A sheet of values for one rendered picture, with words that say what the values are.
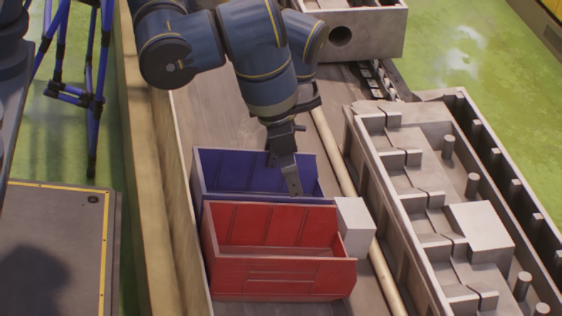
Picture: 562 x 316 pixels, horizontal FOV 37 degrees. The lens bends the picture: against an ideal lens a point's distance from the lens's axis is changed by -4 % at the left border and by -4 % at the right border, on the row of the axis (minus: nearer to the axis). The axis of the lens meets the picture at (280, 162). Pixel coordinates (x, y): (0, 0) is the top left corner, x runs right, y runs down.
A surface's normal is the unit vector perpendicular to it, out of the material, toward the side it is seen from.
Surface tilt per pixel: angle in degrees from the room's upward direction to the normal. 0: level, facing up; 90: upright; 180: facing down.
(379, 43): 90
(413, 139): 10
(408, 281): 100
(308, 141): 0
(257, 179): 88
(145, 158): 0
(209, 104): 0
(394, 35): 90
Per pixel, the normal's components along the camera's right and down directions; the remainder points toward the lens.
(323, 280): 0.18, 0.62
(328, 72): 0.21, -0.80
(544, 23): -0.96, -0.05
